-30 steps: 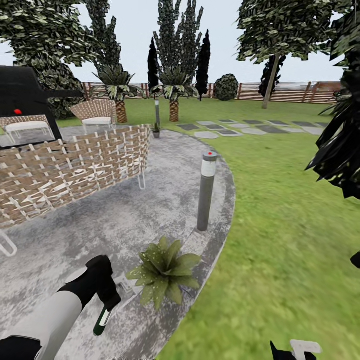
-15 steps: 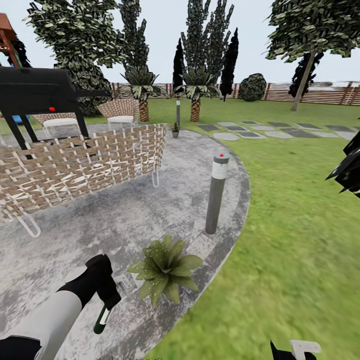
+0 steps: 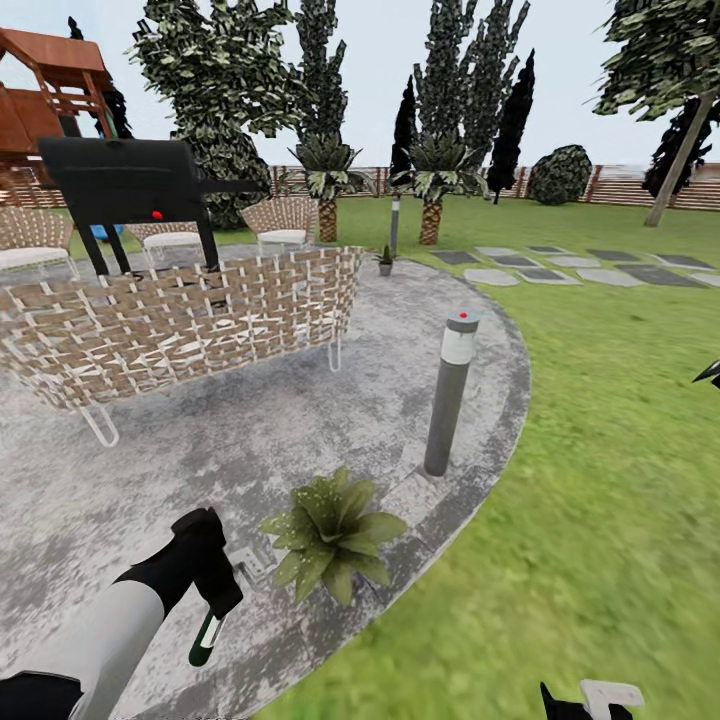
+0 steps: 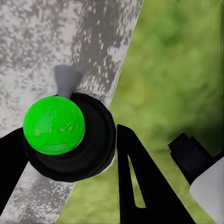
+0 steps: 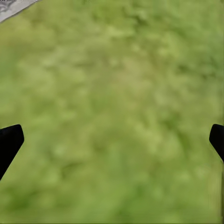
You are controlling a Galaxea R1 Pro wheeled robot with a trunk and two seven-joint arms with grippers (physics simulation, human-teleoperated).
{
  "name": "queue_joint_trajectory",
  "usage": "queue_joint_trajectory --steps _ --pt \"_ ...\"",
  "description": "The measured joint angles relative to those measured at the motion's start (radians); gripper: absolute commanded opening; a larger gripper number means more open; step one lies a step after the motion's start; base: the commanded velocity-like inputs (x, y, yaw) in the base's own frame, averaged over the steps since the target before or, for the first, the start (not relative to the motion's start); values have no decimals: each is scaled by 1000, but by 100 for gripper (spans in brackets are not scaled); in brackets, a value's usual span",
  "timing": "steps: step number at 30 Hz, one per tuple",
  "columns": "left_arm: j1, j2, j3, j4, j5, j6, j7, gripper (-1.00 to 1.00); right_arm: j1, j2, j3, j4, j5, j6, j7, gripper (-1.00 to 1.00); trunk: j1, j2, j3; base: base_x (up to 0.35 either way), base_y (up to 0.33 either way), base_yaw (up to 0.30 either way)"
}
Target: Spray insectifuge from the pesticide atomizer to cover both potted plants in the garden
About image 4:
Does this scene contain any insectifuge atomizer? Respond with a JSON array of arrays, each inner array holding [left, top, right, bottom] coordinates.
[[23, 64, 117, 182]]

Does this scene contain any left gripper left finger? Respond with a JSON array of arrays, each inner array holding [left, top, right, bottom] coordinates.
[[0, 127, 28, 216]]

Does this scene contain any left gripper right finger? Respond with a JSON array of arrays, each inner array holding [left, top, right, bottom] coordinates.
[[117, 125, 196, 224]]

